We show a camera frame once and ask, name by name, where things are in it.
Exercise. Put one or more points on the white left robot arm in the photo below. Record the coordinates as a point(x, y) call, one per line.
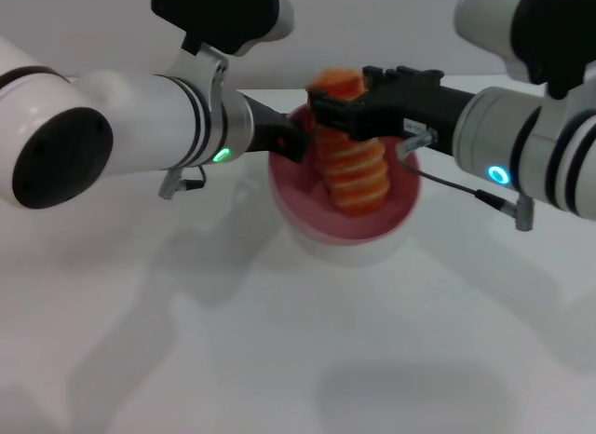
point(139, 122)

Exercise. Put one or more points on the orange striped toy bread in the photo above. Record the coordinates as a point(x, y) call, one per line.
point(354, 173)

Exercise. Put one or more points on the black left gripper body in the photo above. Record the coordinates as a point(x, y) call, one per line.
point(265, 131)

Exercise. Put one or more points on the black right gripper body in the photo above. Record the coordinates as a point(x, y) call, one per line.
point(400, 108)

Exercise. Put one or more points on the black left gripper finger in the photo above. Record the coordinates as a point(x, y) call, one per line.
point(295, 145)

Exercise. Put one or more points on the pink plastic bowl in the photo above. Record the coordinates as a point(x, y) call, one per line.
point(354, 224)

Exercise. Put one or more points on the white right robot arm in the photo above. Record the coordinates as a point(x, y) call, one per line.
point(493, 136)

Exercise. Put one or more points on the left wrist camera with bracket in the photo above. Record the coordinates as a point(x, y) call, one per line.
point(214, 10)

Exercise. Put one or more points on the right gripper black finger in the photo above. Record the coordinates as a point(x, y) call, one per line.
point(333, 112)
point(379, 77)

